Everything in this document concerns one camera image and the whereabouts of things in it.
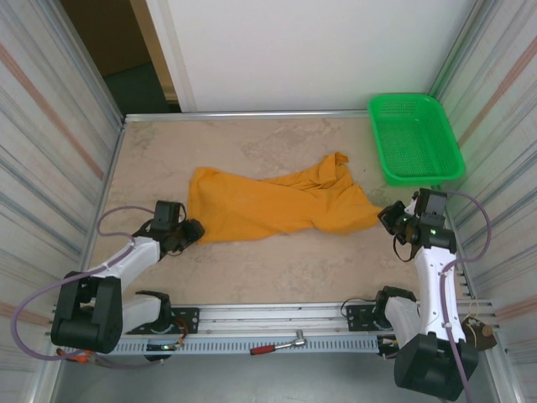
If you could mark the beige door jamb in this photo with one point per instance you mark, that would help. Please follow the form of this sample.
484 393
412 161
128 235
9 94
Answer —
154 46

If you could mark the aluminium mounting rail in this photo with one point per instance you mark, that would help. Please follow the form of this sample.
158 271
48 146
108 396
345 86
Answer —
272 315

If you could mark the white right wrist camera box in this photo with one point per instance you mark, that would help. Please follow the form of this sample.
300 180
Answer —
412 205

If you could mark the yellow printed t-shirt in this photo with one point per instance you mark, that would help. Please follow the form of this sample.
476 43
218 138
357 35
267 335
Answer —
260 205

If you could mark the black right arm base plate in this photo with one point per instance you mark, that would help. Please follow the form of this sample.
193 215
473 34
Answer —
361 319

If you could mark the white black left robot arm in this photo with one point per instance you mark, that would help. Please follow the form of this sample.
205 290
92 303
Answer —
96 315

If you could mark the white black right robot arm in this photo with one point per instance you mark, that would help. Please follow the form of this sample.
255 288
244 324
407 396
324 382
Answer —
436 294

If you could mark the aluminium table edge frame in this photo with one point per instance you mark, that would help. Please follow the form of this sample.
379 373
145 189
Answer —
251 114

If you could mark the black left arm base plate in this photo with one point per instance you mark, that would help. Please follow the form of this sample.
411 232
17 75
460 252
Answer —
189 321

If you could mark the brown door panel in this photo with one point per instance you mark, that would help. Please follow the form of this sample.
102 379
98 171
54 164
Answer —
105 33

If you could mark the green plastic basket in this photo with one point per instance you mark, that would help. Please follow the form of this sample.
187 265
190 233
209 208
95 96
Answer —
419 147

